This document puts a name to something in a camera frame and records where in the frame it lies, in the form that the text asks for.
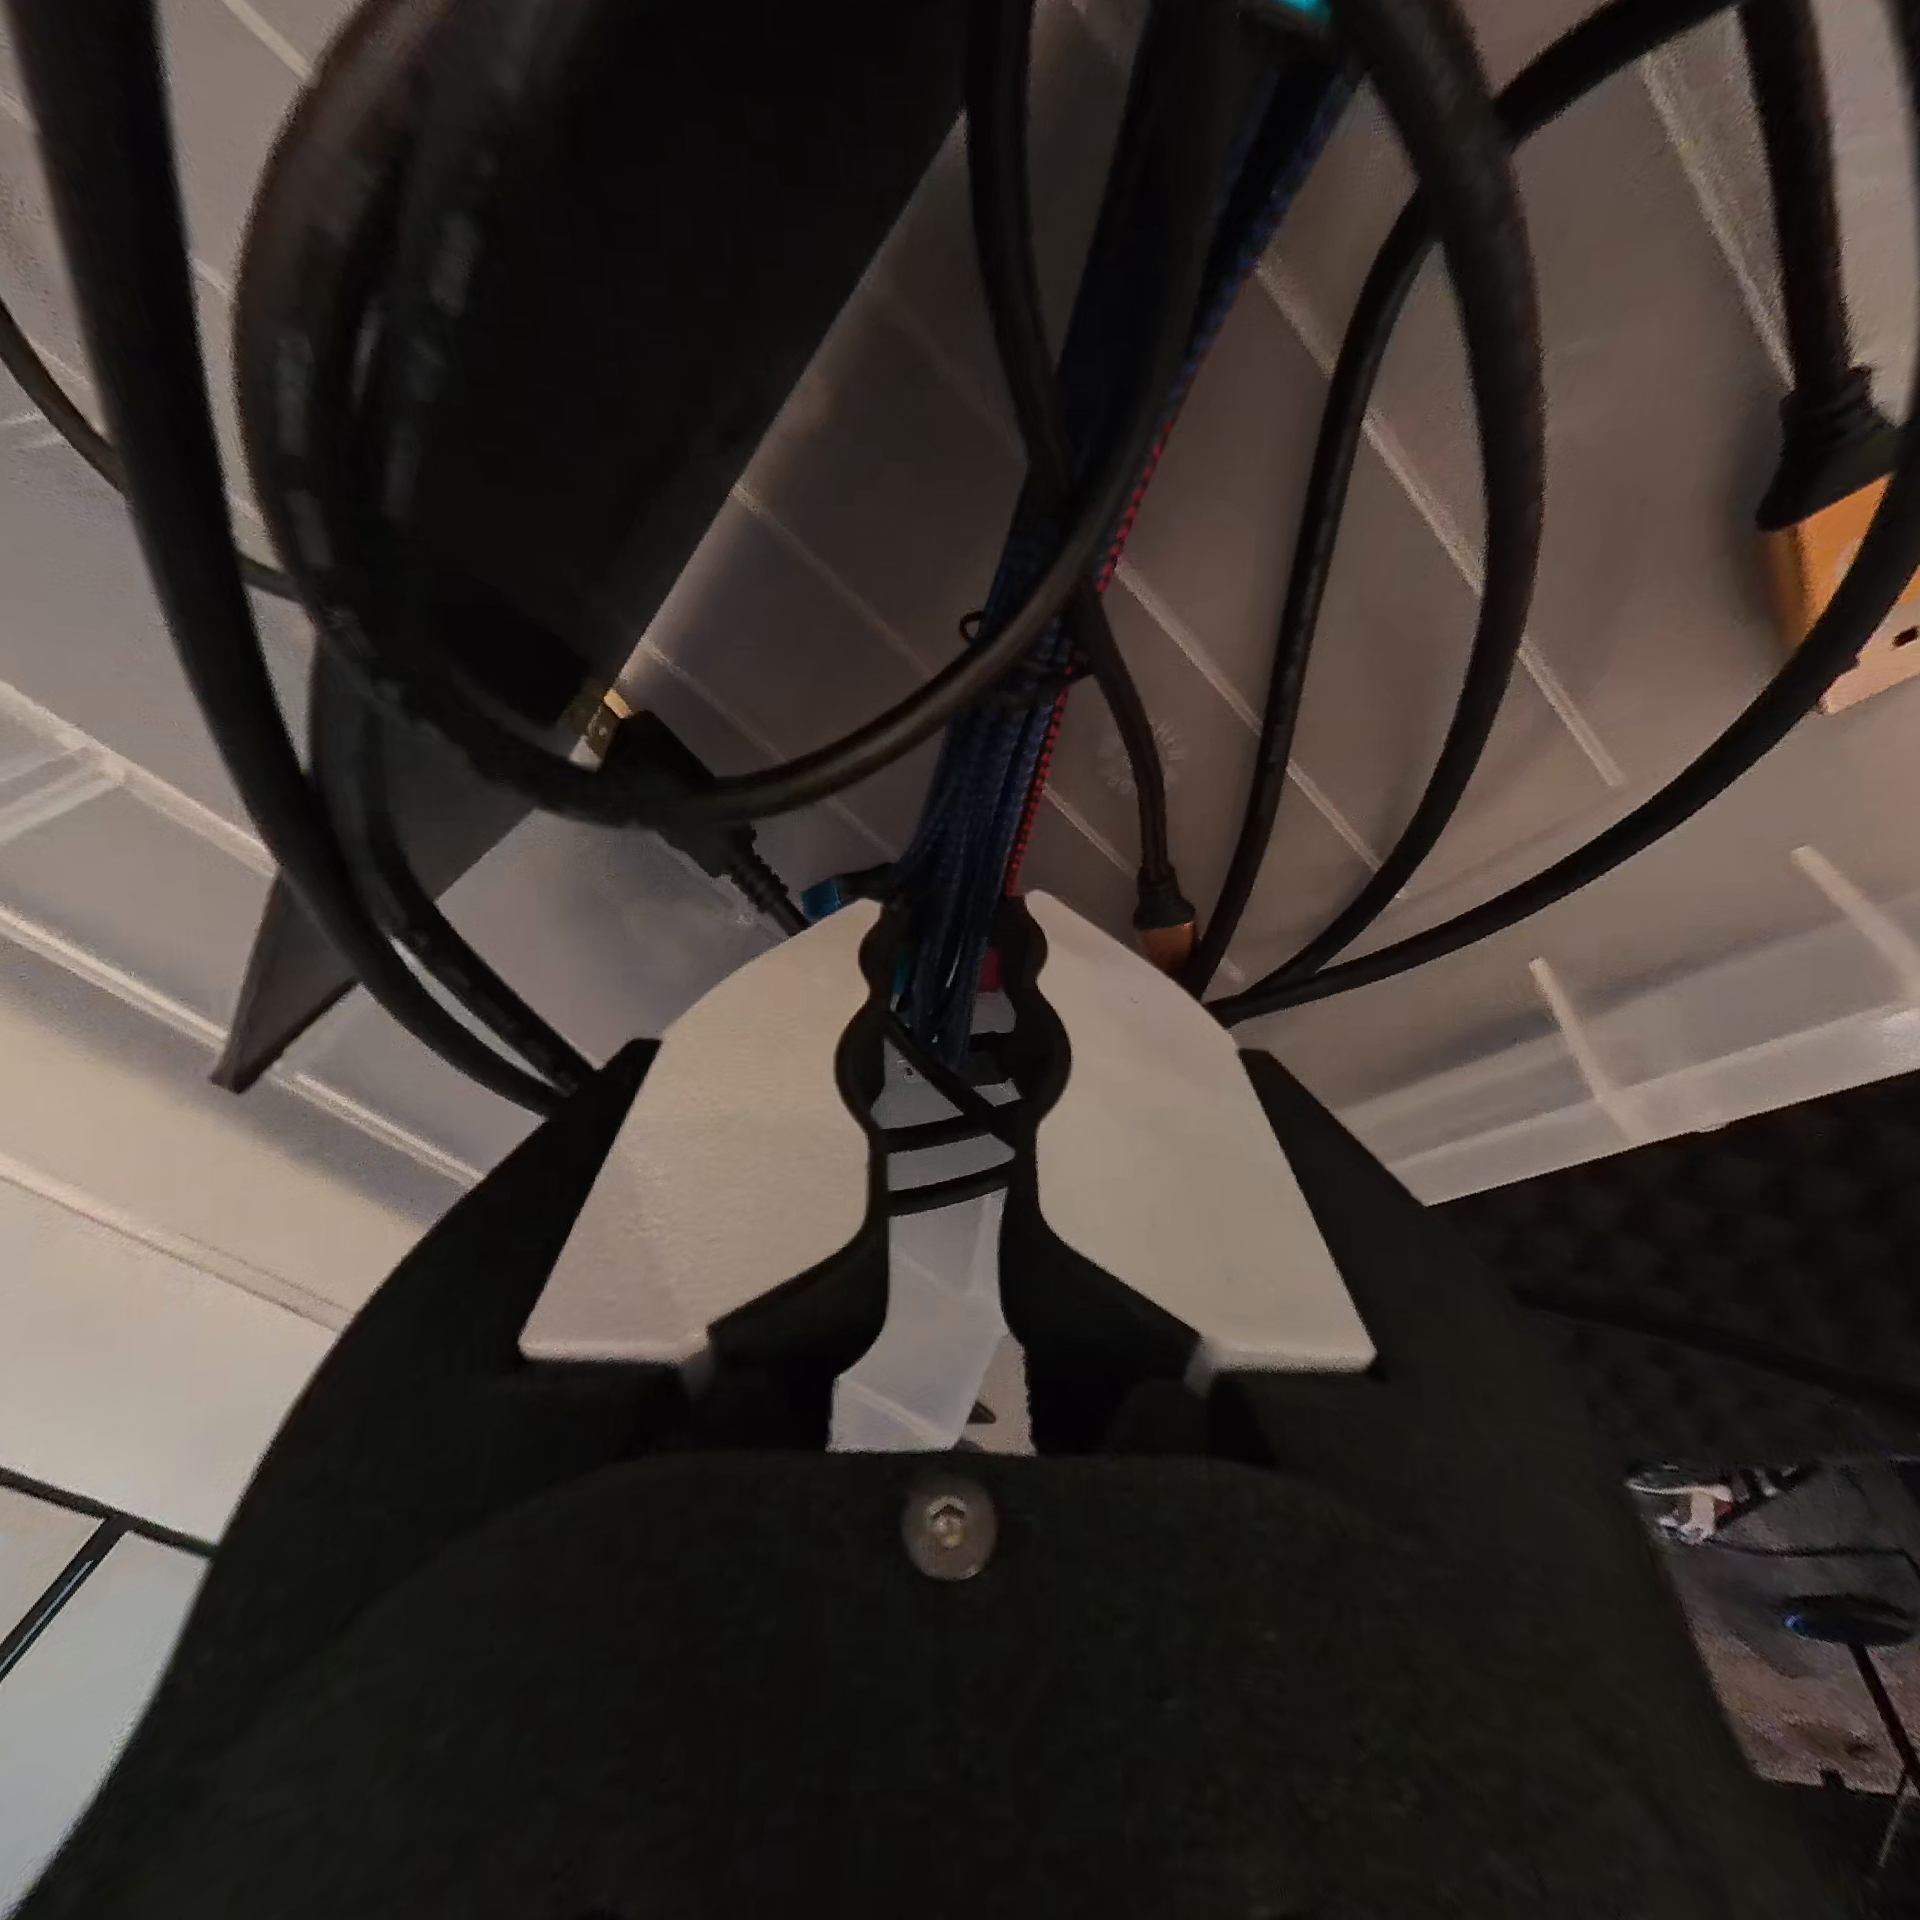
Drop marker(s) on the black quilted cushion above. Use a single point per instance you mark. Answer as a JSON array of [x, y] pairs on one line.
[[1710, 1230]]

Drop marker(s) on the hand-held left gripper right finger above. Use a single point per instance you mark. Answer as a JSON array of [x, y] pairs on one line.
[[1186, 1201]]

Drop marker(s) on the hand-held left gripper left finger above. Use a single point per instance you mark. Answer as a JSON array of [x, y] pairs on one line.
[[721, 1201]]

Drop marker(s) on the clear plastic bin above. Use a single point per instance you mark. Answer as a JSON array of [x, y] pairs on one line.
[[1440, 901]]

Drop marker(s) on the black USB hub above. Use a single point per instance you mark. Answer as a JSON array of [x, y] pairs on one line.
[[660, 271]]

